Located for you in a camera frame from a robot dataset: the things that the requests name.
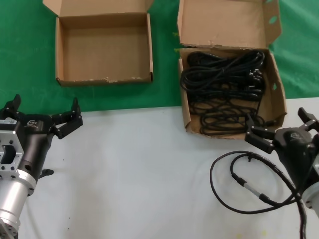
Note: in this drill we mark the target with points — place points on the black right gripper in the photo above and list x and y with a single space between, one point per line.
296 149

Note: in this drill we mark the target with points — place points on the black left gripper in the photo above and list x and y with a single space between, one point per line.
37 134

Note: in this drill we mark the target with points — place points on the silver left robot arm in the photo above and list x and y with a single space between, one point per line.
12 196

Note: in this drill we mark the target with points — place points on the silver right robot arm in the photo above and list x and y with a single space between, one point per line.
312 196

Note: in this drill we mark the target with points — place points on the intact brown cardboard box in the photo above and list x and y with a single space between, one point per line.
104 49

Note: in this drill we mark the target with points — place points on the torn brown cardboard box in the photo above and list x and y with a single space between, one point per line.
224 22

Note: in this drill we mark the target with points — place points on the thin black straight tie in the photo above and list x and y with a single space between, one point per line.
259 103

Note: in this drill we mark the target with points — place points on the black spiral wrapped harness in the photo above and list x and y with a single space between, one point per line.
286 178

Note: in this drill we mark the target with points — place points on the small black knob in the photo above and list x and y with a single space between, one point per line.
47 172

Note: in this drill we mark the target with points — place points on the green table cloth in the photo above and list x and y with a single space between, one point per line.
25 49

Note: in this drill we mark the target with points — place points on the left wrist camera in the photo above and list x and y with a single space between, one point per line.
7 122

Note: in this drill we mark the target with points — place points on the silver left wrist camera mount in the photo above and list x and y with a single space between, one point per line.
10 139

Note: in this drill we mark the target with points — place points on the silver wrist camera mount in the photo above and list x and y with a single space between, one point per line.
10 139
317 169

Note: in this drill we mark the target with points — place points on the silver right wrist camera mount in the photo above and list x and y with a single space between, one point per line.
317 169

